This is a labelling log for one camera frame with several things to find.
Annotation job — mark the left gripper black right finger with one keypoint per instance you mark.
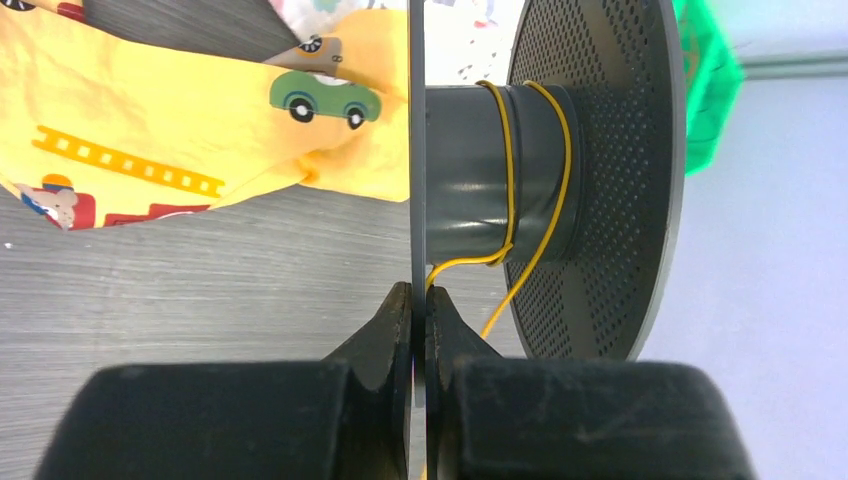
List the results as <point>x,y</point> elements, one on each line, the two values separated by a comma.
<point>491,417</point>

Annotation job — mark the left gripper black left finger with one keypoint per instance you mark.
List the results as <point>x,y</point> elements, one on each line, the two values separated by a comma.
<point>345,416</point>

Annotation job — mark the black cable spool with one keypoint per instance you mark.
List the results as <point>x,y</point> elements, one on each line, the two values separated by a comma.
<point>569,177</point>

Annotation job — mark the yellow snack bag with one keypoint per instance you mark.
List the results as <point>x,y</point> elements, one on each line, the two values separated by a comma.
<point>98,131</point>

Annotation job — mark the white patterned cloth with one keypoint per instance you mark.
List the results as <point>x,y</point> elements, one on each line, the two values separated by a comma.
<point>307,17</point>

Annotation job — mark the green three-compartment bin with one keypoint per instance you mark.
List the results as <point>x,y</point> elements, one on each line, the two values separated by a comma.
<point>713,78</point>

